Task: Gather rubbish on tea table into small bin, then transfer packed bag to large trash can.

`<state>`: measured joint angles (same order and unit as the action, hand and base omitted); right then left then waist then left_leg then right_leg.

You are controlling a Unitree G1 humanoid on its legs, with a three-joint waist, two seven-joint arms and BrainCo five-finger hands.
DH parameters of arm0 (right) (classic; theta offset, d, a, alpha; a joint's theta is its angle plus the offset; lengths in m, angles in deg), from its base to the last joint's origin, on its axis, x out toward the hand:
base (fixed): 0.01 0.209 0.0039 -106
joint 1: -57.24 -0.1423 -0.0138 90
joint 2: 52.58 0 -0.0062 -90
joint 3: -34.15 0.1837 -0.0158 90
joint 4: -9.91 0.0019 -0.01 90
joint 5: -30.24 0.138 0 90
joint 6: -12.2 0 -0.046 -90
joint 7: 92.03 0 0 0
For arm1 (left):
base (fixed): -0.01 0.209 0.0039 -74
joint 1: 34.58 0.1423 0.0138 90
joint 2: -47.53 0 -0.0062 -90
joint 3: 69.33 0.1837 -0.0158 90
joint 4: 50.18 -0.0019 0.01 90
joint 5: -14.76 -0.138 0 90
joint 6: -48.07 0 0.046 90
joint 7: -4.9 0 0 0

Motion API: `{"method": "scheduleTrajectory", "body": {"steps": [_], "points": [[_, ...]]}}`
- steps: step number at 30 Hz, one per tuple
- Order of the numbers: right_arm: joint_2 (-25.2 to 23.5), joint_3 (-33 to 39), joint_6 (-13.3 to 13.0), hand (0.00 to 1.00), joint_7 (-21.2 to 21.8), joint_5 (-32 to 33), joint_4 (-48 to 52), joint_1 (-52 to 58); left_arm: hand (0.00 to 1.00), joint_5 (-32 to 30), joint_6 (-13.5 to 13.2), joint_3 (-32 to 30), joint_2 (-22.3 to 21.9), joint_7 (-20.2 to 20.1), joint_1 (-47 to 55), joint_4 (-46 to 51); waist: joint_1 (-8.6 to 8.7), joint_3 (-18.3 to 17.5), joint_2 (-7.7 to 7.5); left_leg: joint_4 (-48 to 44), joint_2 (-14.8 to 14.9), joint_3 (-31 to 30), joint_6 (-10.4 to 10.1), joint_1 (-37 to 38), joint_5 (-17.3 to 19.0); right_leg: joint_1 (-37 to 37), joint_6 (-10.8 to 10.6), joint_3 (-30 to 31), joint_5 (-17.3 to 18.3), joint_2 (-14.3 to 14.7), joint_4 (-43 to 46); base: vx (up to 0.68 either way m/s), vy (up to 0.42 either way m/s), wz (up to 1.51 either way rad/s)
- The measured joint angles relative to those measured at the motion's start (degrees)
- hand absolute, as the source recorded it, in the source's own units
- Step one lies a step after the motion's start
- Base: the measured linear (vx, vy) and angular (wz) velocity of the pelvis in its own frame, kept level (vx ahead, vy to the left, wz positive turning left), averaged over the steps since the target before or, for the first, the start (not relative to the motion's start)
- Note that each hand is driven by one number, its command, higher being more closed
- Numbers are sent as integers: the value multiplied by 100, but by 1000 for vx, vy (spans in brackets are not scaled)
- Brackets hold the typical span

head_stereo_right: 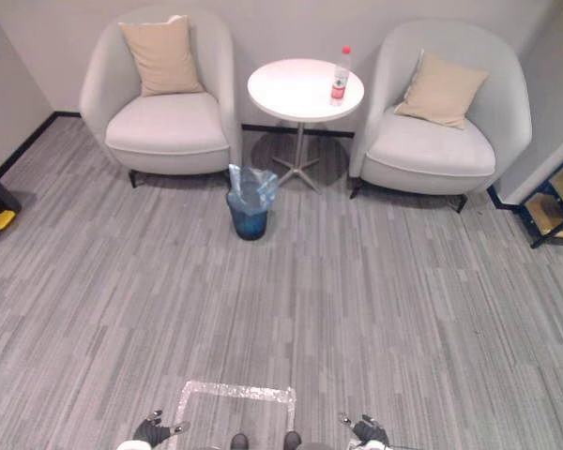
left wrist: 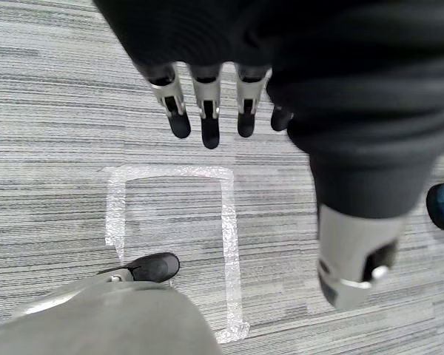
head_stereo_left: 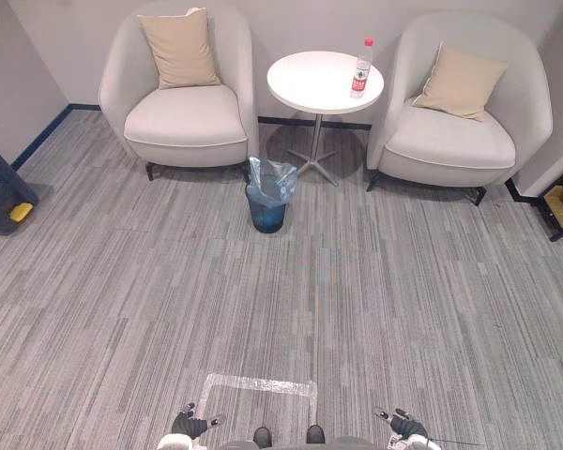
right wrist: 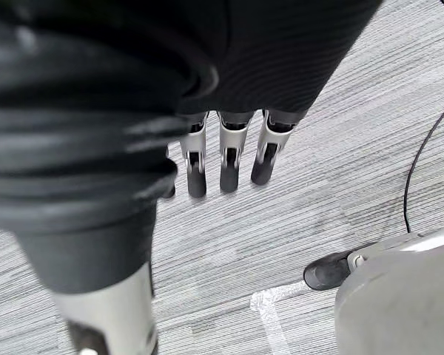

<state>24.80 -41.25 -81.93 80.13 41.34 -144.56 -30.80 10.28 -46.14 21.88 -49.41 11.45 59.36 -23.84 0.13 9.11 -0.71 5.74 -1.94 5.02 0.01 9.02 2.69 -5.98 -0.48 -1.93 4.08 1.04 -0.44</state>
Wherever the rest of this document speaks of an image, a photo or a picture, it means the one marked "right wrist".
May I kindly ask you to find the dark robot foot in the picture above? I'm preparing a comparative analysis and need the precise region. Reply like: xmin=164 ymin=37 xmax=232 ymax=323
xmin=303 ymin=243 xmax=379 ymax=291

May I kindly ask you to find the white floor tape mark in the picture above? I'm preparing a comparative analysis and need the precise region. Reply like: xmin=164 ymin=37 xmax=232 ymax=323
xmin=249 ymin=283 xmax=307 ymax=355

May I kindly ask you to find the silver robot leg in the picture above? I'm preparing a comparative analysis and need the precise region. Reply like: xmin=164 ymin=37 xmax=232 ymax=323
xmin=334 ymin=226 xmax=444 ymax=355

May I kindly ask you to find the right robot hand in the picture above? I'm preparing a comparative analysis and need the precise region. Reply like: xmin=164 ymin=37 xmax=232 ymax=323
xmin=0 ymin=0 xmax=383 ymax=355

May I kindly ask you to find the thin black cable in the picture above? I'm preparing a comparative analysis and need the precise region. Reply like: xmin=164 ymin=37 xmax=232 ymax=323
xmin=403 ymin=0 xmax=444 ymax=234

